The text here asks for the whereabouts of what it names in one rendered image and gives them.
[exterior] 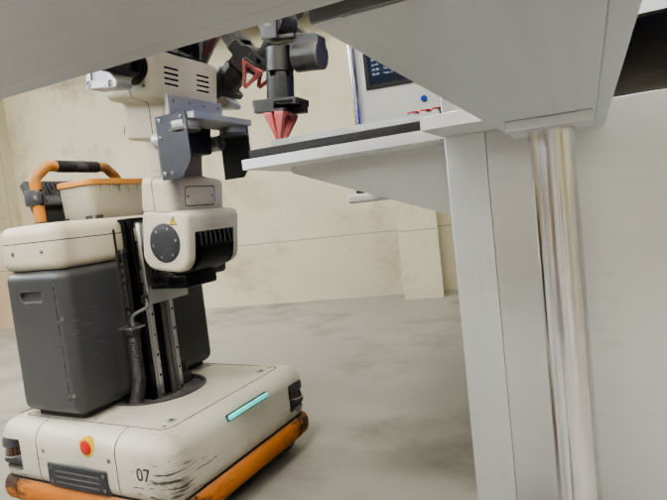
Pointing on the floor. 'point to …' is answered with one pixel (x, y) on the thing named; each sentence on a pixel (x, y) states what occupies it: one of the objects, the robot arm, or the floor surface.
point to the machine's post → (480, 312)
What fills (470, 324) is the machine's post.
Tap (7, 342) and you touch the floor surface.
